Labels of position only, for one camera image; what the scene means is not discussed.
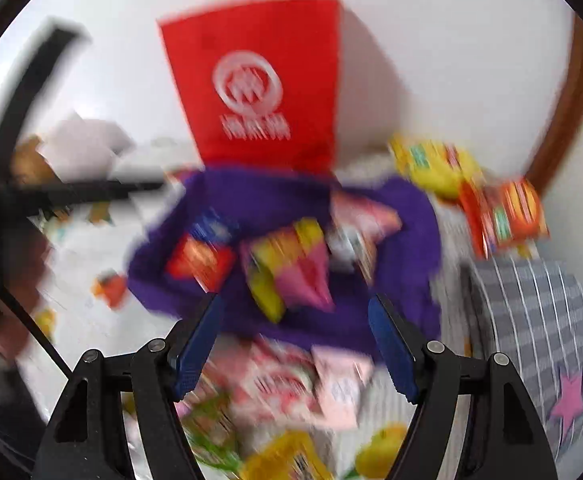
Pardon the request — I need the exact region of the pale pink peach packet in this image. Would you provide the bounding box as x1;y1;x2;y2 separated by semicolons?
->
311;345;375;428

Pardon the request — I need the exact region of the pink panda snack packet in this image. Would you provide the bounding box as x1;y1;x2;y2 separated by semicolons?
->
329;192;402;281

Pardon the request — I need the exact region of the red snack packet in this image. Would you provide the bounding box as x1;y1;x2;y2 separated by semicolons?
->
166;235;234;291

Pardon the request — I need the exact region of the brown wooden door frame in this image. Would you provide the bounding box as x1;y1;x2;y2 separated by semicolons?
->
524;10;583;196

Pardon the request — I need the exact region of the purple fabric basket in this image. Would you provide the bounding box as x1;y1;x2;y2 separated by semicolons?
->
126;165;445;356

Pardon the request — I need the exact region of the red paper bag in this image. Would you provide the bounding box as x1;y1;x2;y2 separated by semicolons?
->
156;0;345;176

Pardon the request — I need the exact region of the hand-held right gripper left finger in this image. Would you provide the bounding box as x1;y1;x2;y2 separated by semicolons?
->
31;292;224;480

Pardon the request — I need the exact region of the yellow and pink snack bag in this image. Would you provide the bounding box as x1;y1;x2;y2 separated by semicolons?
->
241;217;335;323

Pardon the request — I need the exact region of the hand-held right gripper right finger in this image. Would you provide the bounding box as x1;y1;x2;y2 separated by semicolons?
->
368;294;559;480

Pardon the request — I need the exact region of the light wooden chair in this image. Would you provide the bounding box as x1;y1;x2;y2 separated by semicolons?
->
11;135;62;186

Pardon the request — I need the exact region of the green triangular snack packet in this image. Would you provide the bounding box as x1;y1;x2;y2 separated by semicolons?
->
181;390;242;471

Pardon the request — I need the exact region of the orange snack bag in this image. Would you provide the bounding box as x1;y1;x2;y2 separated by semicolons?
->
459;177;549;258

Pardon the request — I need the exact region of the yellow snack packet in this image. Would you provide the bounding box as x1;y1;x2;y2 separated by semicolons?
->
241;432;335;480

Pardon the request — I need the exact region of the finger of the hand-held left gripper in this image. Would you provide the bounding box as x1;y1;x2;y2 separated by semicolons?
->
21;177;172;207
0;17;92;186

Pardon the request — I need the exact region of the white and red candy packet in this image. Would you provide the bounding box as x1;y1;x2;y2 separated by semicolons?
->
221;342;319;423

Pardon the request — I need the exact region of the white plastic bag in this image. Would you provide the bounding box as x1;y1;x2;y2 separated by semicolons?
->
36;112;134;181

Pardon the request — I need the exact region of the grey checked cloth with star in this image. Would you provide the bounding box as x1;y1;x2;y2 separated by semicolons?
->
464;257;583;453

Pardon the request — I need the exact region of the blue snack packet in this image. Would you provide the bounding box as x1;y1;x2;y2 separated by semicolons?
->
188;210;237;246

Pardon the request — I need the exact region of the black cable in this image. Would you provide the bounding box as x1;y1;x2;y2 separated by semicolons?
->
0;255;74;378

